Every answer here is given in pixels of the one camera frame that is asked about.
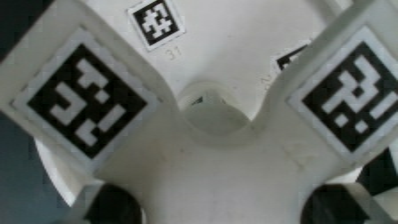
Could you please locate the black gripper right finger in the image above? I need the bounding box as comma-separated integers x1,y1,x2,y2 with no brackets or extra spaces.
299,181,398,224

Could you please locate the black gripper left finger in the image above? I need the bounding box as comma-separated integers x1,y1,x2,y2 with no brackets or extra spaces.
59,182,146,224

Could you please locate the white cylindrical table leg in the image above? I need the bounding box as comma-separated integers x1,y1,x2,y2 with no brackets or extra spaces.
178,81,257,145

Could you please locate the white cross-shaped table base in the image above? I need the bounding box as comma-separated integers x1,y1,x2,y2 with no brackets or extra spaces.
0,0,398,224

